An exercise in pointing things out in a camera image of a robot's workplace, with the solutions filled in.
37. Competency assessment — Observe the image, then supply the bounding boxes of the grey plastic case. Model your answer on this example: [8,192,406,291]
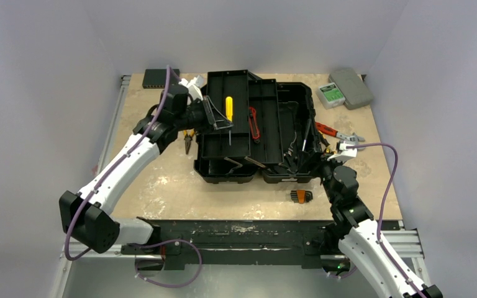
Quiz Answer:
[329,68,375,110]

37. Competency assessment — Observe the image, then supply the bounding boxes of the small claw hammer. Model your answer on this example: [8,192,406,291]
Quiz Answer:
[301,119,313,152]

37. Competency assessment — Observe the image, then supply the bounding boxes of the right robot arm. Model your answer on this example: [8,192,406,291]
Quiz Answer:
[317,151,443,297]

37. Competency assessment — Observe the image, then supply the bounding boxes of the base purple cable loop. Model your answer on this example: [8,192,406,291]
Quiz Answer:
[134,239,204,289]

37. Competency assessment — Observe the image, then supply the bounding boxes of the yellow handled screwdriver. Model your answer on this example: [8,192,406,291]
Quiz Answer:
[225,96,234,145]

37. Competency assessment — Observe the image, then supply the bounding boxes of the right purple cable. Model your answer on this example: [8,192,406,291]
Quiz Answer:
[345,142,427,298]

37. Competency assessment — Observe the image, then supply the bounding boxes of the black network switch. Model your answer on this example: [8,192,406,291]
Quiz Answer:
[142,68,181,89]

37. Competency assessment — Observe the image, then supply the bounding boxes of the black plastic toolbox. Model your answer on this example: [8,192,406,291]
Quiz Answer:
[194,70,323,184]

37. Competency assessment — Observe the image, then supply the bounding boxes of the green white small box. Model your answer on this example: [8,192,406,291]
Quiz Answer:
[316,83,345,109]

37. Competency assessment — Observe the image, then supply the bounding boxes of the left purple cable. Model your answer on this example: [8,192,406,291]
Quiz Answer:
[63,65,182,262]

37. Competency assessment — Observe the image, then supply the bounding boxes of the aluminium frame rail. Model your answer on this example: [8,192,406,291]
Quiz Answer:
[92,74,132,183]

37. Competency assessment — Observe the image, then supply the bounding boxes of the red black utility knife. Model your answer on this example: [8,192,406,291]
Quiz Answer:
[248,106,260,143]

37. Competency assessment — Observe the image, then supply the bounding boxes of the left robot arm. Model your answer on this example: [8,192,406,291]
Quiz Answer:
[59,84,234,260]

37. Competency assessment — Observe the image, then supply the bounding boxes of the orange hex key set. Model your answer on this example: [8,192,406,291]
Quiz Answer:
[290,189,313,204]

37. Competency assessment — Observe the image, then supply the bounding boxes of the yellow handled pliers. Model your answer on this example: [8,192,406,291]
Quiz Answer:
[183,130,195,155]

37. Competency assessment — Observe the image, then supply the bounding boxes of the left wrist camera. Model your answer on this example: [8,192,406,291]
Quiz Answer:
[179,75,204,100]

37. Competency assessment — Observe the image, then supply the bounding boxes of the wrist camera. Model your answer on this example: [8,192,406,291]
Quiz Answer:
[327,140,357,163]
[179,75,204,100]

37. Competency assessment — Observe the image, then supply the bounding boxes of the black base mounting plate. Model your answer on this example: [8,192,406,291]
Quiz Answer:
[121,220,400,273]

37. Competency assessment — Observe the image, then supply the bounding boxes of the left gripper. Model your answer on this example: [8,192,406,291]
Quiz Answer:
[175,95,232,135]

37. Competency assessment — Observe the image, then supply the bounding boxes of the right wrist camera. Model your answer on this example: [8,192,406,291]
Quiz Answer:
[327,140,357,163]

